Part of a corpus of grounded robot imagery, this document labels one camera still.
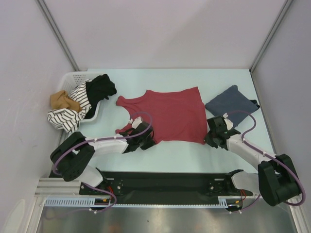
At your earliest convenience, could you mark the blue grey tank top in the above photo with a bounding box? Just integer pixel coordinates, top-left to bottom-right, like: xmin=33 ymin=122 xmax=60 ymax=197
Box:
xmin=205 ymin=85 xmax=260 ymax=127

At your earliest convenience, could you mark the red tank top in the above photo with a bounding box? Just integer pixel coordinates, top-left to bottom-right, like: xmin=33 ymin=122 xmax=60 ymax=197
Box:
xmin=116 ymin=87 xmax=207 ymax=144

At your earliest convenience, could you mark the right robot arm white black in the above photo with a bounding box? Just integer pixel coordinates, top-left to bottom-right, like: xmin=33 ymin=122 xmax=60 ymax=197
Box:
xmin=205 ymin=116 xmax=306 ymax=206

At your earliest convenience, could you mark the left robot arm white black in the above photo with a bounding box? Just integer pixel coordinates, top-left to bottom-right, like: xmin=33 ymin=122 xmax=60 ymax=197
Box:
xmin=50 ymin=116 xmax=155 ymax=194

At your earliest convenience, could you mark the striped white black tank top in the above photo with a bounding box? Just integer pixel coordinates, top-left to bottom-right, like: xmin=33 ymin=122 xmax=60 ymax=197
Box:
xmin=47 ymin=79 xmax=92 ymax=133

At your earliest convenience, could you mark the mustard tank top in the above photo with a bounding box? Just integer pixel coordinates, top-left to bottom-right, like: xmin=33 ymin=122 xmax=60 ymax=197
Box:
xmin=50 ymin=90 xmax=82 ymax=112

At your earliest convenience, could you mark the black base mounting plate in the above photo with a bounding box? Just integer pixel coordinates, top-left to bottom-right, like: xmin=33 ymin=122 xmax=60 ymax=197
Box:
xmin=48 ymin=169 xmax=253 ymax=206

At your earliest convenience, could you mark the white plastic laundry basket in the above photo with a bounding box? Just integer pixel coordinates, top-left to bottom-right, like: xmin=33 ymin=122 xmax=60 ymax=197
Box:
xmin=58 ymin=71 xmax=103 ymax=122

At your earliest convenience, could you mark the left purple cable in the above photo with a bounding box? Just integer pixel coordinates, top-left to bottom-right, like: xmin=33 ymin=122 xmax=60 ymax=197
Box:
xmin=45 ymin=111 xmax=154 ymax=220

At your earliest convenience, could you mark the purple cable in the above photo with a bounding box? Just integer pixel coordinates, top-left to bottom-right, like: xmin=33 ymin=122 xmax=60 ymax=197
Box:
xmin=223 ymin=110 xmax=306 ymax=214
xmin=45 ymin=111 xmax=154 ymax=220

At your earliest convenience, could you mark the slotted cable duct rail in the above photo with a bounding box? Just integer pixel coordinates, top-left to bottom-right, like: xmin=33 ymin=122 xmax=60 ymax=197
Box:
xmin=45 ymin=195 xmax=246 ymax=209

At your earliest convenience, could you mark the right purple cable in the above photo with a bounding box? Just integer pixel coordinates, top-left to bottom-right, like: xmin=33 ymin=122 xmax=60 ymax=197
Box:
xmin=223 ymin=110 xmax=306 ymax=214

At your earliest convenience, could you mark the aluminium extrusion base frame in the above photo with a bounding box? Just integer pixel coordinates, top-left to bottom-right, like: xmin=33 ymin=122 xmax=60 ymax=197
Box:
xmin=34 ymin=135 xmax=302 ymax=214

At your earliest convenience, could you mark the right aluminium corner post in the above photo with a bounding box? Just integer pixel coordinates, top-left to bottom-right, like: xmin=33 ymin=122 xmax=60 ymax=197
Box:
xmin=249 ymin=0 xmax=295 ymax=74

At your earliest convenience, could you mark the aluminium corner post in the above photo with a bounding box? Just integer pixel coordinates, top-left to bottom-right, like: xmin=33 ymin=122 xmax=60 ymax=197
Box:
xmin=249 ymin=0 xmax=295 ymax=74
xmin=35 ymin=0 xmax=80 ymax=71

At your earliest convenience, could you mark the left aluminium corner post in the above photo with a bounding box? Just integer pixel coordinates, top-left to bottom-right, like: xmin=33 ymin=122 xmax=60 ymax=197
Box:
xmin=35 ymin=0 xmax=80 ymax=71

